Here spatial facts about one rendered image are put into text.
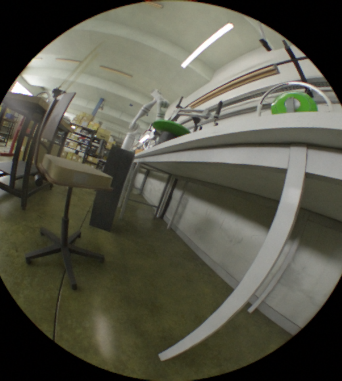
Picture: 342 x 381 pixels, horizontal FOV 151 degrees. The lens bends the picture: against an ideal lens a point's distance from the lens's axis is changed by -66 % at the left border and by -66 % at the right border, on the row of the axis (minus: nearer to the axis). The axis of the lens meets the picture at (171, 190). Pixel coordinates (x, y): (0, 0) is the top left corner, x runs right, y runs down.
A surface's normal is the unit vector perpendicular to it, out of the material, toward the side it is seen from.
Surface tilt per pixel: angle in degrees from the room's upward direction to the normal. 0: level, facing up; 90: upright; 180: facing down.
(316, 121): 90
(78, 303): 0
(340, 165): 90
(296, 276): 90
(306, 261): 90
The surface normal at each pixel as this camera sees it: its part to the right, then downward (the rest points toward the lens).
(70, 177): 0.87, 0.35
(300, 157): -0.84, -0.29
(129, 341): 0.36, -0.93
